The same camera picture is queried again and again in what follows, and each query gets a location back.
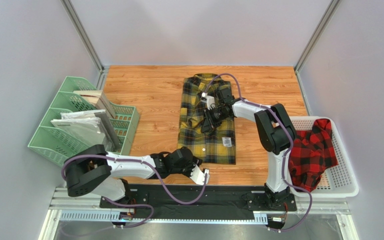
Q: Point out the red plaid long sleeve shirt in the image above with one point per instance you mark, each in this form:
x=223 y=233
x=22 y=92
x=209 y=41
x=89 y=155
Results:
x=313 y=152

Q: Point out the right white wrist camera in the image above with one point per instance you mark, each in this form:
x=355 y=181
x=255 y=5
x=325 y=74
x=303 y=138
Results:
x=208 y=100

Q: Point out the aluminium frame rail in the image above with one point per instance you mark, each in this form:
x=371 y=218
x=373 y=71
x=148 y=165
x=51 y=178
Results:
x=211 y=213

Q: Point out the green plastic file rack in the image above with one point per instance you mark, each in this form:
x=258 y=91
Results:
x=57 y=145

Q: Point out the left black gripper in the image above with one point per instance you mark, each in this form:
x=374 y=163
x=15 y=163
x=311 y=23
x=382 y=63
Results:
x=195 y=160

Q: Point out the papers in file rack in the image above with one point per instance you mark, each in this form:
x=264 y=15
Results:
x=92 y=127

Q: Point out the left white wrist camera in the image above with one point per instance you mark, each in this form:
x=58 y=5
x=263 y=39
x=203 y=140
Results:
x=200 y=176

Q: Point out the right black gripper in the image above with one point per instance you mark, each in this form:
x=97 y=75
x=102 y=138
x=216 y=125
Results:
x=210 y=116

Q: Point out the book in file rack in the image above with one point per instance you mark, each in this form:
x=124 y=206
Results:
x=97 y=99

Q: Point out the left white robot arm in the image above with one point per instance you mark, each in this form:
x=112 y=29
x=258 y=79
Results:
x=95 y=170

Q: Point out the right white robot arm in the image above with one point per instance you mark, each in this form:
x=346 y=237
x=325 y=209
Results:
x=275 y=130

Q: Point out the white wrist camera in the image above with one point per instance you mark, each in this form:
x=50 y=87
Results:
x=200 y=176
x=208 y=100

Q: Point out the yellow plaid long sleeve shirt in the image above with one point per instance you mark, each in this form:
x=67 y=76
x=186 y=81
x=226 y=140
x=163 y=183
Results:
x=217 y=146

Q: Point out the white plastic basket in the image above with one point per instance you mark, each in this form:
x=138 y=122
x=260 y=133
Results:
x=337 y=182

